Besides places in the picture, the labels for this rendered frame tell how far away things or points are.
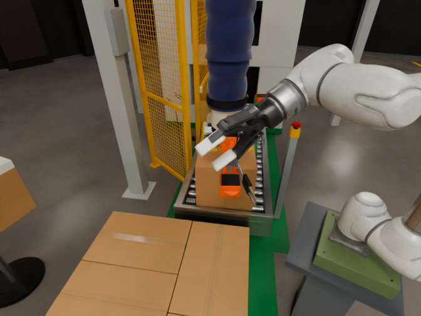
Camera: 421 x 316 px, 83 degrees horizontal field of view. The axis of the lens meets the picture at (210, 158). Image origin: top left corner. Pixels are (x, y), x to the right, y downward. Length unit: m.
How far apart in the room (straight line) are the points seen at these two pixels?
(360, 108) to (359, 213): 0.81
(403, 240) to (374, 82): 0.79
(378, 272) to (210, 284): 0.81
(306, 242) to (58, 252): 2.04
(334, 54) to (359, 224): 0.84
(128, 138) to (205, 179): 1.07
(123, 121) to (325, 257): 1.88
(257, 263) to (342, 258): 0.99
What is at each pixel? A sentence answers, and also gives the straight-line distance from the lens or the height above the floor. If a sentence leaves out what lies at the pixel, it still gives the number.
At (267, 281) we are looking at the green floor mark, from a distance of 2.16.
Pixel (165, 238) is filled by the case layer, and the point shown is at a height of 0.54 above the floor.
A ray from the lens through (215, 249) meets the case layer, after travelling 1.60.
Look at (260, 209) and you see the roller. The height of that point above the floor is 0.54.
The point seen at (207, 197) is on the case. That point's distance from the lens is 1.69.
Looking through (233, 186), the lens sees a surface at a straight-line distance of 0.86.
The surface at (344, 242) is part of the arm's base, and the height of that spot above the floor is 0.85.
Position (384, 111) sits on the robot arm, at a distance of 0.51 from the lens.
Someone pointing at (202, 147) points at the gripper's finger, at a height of 1.57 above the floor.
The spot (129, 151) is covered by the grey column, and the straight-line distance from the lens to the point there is 2.50.
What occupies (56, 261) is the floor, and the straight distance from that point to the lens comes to 2.55.
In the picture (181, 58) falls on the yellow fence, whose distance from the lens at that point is 2.03.
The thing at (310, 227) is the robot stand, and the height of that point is 0.75.
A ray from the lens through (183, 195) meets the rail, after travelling 1.86.
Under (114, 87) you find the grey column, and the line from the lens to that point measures 2.24.
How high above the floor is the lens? 1.86
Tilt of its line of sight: 34 degrees down
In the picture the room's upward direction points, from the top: straight up
